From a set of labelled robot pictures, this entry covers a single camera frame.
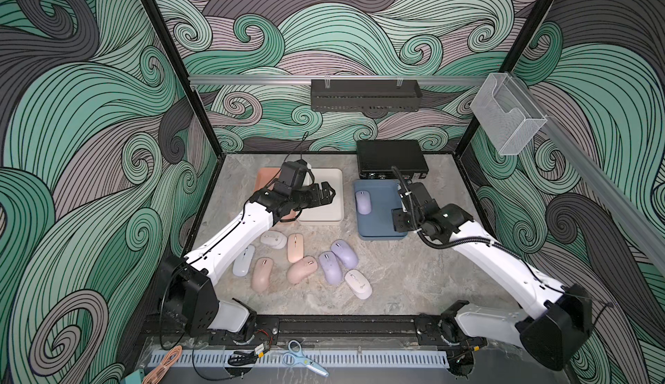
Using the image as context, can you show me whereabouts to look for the black wall shelf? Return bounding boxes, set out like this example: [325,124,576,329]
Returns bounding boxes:
[310,80,423,115]

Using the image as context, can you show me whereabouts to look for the aluminium wall rail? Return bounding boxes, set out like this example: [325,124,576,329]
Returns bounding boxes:
[189,74,488,86]

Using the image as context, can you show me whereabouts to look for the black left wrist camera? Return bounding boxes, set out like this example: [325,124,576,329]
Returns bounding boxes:
[273,159,310,196]

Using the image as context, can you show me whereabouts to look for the blue storage tray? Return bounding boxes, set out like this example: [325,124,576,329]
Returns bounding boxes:
[353,180,407,241]

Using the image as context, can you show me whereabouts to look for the pink storage tray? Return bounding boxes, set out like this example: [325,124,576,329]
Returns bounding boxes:
[254,167,298,224]

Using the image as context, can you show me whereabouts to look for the orange cable coil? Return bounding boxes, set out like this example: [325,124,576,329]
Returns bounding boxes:
[139,345,184,384]

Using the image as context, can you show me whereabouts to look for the purple mouse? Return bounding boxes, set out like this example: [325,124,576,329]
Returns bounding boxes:
[319,251,343,285]
[330,240,358,270]
[355,190,372,215]

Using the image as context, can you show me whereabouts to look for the pink mouse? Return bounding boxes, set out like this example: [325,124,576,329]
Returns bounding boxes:
[251,257,274,294]
[287,256,319,285]

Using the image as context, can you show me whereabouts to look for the cream storage tray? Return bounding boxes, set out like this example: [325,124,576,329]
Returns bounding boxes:
[297,168,345,226]

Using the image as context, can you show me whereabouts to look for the white mouse with logo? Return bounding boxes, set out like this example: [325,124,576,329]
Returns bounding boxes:
[344,269,373,300]

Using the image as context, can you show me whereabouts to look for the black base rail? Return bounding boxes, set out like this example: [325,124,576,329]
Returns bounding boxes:
[139,313,557,348]

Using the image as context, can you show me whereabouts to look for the clear plastic wall holder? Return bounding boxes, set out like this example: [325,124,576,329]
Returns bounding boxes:
[470,72,547,157]

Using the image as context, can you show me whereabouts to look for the blue handled scissors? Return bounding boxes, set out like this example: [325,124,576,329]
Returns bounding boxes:
[282,340,329,377]

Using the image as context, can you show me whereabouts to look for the pale blue white flat mouse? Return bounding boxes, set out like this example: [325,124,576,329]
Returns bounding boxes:
[232,245,256,278]

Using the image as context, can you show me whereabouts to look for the black ribbed briefcase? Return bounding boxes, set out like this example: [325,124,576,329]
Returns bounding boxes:
[356,140,429,180]

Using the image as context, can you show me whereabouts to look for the white slotted cable duct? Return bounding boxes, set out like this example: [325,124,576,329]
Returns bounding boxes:
[174,349,450,368]

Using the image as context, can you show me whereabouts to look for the white mouse upper left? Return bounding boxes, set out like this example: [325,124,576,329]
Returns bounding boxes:
[260,230,287,250]

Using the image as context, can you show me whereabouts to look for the peach flat mouse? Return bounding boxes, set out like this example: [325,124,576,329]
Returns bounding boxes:
[287,233,304,264]

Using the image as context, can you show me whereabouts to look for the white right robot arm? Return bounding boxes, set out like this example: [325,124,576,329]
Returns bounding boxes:
[392,181,593,371]

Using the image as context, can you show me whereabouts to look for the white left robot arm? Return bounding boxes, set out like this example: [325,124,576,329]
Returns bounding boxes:
[159,181,336,337]

